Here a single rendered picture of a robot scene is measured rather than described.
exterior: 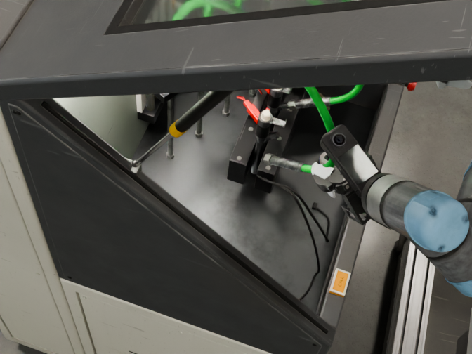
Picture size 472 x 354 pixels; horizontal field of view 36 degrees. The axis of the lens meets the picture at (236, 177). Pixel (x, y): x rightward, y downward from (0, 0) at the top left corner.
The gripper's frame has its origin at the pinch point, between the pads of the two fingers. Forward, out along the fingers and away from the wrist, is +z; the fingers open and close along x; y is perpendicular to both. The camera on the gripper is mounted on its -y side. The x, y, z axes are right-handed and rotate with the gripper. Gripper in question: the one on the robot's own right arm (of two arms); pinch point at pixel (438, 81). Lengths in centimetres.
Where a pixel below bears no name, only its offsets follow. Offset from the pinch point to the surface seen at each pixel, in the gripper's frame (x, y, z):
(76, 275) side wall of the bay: -47, -56, 36
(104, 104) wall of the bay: -25, -57, 5
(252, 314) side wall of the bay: -47, -19, 23
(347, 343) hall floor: -9, 11, 121
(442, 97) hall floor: 101, 22, 121
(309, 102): -4.6, -21.9, 12.3
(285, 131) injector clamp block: -5.8, -25.1, 22.9
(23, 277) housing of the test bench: -47, -71, 50
